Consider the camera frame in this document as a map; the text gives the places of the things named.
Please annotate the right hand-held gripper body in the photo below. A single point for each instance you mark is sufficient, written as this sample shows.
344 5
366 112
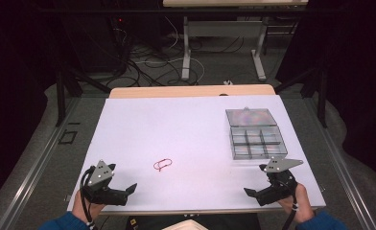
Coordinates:
280 185

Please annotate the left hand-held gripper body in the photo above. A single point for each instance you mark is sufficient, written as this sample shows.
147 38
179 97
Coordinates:
101 179

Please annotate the clear plastic compartment box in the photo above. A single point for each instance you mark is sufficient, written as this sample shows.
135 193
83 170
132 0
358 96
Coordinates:
256 142

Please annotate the red rubber band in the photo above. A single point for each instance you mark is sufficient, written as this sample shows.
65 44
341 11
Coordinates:
159 166

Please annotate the person's right hand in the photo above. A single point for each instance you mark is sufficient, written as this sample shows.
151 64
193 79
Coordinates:
301 206

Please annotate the person's left hand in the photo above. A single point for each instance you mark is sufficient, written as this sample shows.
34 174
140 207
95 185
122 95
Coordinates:
80 209

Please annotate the black and yellow object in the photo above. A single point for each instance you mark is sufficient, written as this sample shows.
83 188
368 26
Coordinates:
132 223

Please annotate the white flat object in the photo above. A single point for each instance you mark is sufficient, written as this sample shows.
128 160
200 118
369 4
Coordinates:
186 225

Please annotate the white table mat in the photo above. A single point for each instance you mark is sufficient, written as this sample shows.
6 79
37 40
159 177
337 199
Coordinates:
176 134

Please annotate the black metal stand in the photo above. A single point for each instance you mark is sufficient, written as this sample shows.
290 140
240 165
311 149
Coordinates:
60 96
322 96

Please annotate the black computer tower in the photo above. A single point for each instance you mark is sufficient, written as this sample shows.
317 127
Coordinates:
120 41

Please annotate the white desk with metal legs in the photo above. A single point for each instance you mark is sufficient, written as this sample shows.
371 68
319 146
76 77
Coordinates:
224 28

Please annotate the aluminium floor rail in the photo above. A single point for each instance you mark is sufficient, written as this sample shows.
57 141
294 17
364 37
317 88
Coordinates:
342 172
29 179

